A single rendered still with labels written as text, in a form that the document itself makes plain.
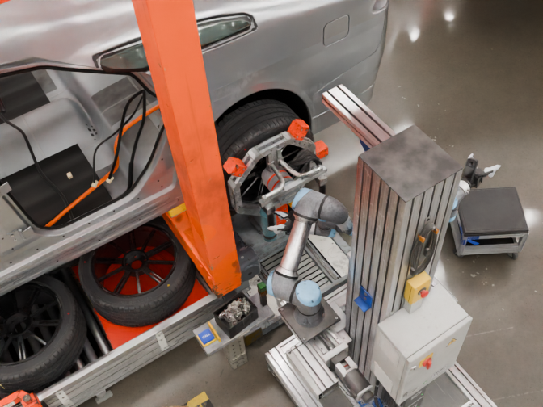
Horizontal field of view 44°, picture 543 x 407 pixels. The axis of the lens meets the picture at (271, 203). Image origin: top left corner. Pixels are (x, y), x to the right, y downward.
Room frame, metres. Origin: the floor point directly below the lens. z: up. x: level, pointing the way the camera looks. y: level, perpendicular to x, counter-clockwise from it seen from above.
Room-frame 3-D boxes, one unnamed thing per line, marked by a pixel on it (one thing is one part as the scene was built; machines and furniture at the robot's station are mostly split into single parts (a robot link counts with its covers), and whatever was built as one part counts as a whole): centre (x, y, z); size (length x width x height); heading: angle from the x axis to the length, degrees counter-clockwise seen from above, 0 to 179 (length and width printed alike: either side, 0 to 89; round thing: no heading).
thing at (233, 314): (1.71, 0.25, 0.51); 0.20 x 0.14 x 0.13; 127
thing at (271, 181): (2.32, -0.06, 0.85); 0.21 x 0.14 x 0.14; 29
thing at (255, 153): (2.39, -0.02, 0.85); 0.54 x 0.07 x 0.54; 119
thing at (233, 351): (1.69, 0.29, 0.21); 0.10 x 0.10 x 0.42; 29
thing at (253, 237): (2.54, 0.06, 0.32); 0.40 x 0.30 x 0.28; 119
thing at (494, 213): (2.38, -1.36, 0.17); 0.43 x 0.36 x 0.34; 87
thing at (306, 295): (1.53, -0.13, 0.98); 0.13 x 0.12 x 0.14; 59
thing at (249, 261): (2.27, 0.27, 0.26); 0.42 x 0.18 x 0.35; 29
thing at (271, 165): (2.23, 0.00, 1.03); 0.19 x 0.18 x 0.11; 29
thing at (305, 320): (1.52, -0.13, 0.87); 0.15 x 0.15 x 0.10
